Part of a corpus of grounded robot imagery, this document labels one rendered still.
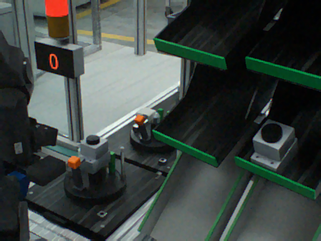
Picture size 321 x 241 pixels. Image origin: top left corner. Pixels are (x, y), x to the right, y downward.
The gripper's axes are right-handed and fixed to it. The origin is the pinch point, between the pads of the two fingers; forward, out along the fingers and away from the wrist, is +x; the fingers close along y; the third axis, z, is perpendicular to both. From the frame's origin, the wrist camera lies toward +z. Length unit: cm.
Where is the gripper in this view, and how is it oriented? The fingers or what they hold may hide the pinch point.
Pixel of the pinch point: (20, 181)
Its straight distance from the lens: 85.9
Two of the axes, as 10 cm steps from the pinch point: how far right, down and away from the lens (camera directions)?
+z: 5.3, -3.7, 7.6
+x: -0.2, 9.0, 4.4
